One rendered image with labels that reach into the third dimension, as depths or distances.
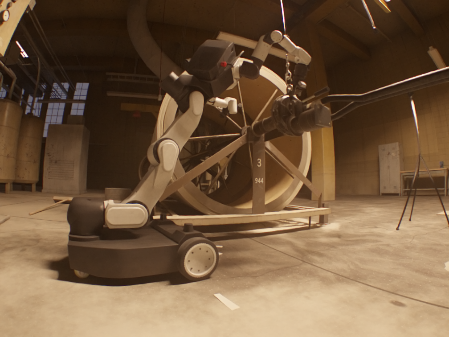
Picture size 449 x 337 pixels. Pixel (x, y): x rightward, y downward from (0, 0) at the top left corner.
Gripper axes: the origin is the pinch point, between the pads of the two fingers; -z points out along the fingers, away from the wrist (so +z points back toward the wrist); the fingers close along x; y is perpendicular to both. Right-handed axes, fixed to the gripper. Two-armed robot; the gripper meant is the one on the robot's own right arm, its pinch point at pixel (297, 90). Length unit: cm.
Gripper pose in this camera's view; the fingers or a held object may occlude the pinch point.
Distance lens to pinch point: 154.6
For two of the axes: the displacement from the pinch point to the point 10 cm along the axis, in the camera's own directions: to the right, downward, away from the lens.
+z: 1.7, -9.3, -3.2
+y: -3.3, -3.6, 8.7
